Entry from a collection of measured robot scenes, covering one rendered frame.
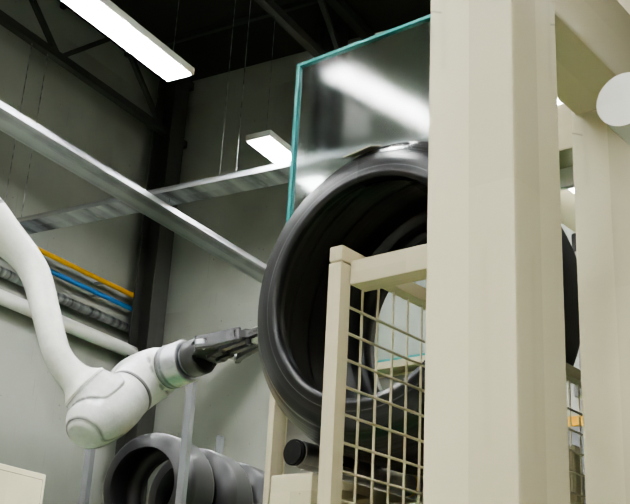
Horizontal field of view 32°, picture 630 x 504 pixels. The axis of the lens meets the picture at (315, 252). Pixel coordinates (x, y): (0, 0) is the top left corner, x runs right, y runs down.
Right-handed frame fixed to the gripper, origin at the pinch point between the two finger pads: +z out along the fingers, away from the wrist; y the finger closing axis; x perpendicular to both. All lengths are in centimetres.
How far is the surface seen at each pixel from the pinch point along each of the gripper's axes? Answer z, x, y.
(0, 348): -818, -378, 527
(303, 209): 19.3, -14.6, -11.5
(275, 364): 11.2, 12.8, -11.5
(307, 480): 16.4, 34.1, -11.1
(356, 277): 63, 30, -60
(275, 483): 9.6, 33.2, -11.1
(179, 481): -248, -61, 226
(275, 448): -48, 0, 59
